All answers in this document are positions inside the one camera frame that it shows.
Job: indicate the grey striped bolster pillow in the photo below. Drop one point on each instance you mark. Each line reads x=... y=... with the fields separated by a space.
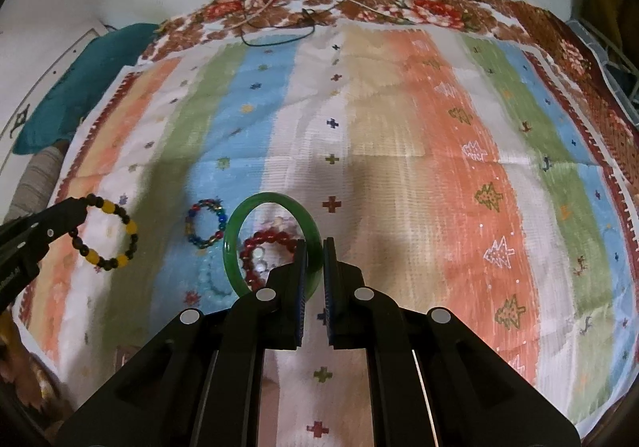
x=37 y=182

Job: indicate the green jade bangle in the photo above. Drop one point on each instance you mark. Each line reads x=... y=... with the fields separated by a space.
x=306 y=223

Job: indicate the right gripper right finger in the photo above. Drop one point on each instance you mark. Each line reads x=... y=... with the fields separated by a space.
x=432 y=380

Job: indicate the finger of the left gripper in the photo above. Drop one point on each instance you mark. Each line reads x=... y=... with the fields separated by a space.
x=38 y=231

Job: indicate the teal pillow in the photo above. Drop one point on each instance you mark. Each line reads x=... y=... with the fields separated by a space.
x=82 y=86

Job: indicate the striped colourful cloth mat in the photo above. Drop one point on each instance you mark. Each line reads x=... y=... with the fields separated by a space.
x=452 y=169

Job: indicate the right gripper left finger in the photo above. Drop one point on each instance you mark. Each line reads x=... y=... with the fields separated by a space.
x=198 y=381

